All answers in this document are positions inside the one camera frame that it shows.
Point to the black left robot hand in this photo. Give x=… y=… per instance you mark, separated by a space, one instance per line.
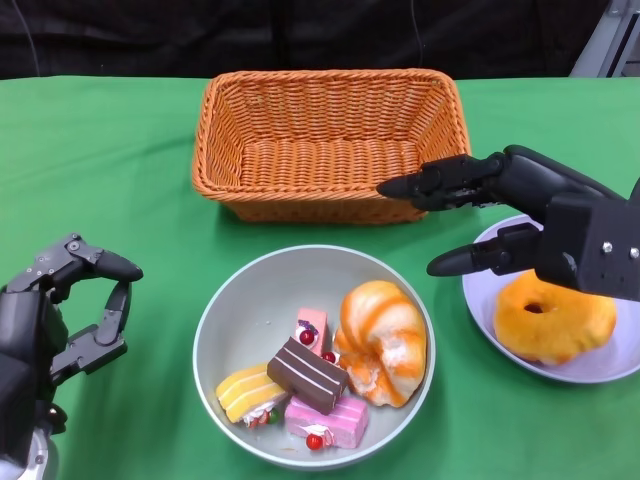
x=25 y=345

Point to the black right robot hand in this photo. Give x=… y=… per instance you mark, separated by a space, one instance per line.
x=550 y=175

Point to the orange white swirl bun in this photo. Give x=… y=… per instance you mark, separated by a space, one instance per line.
x=380 y=325

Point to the pale grey-green bowl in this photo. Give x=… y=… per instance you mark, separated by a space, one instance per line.
x=280 y=290

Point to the lavender plate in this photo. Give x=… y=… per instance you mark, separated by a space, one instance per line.
x=480 y=310

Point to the orange wicker basket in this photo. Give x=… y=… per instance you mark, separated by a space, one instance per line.
x=330 y=165

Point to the yellow cake slice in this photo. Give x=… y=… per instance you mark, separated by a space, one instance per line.
x=245 y=390

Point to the salmon pink cake slice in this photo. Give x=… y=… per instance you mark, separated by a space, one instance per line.
x=311 y=320

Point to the brown chocolate cake slice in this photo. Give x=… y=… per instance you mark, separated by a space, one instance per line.
x=305 y=375

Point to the magenta pink cake slice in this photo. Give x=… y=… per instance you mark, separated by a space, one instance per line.
x=345 y=415

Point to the green tablecloth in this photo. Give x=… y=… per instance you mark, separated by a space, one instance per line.
x=100 y=175

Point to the black backdrop cloth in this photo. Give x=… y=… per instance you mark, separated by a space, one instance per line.
x=200 y=40

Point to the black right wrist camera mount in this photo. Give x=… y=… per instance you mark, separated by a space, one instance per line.
x=590 y=250

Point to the aluminium frame post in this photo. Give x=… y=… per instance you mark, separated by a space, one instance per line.
x=620 y=40

